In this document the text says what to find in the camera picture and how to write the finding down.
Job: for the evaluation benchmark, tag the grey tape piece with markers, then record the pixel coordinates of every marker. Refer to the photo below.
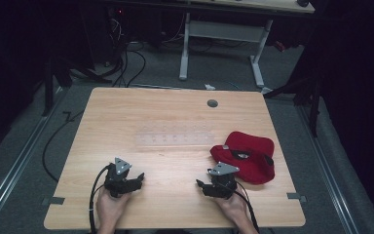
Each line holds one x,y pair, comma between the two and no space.
294,196
56,201

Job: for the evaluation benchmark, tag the white-legged desk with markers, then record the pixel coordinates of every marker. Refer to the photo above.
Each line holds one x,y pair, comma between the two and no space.
224,31

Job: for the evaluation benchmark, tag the person's left hand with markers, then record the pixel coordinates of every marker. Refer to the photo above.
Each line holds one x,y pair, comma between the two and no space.
110,208

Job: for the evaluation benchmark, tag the round grey table grommet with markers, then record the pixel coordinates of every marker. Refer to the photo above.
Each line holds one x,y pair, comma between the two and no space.
212,103

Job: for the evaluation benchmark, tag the black metal stand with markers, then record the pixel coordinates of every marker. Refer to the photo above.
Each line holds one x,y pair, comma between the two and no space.
315,107
48,87

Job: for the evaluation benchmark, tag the red cap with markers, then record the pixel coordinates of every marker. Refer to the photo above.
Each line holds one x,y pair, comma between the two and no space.
250,156

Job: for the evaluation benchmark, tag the black object on desk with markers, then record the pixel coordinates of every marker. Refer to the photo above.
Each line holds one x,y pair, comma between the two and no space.
302,3

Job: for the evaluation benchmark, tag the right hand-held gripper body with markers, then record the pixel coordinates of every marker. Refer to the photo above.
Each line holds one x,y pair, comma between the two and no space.
223,183

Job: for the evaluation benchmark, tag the white paper scrap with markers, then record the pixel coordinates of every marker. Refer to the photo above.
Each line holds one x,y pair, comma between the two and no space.
209,87

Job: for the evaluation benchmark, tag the metal floor rail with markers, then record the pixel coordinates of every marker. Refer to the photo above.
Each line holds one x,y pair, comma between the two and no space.
16,169
328,169

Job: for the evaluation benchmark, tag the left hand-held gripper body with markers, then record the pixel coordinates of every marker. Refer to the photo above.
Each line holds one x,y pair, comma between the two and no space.
120,182

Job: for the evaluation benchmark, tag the small red object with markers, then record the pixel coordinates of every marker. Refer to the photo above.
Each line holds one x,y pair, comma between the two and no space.
280,46

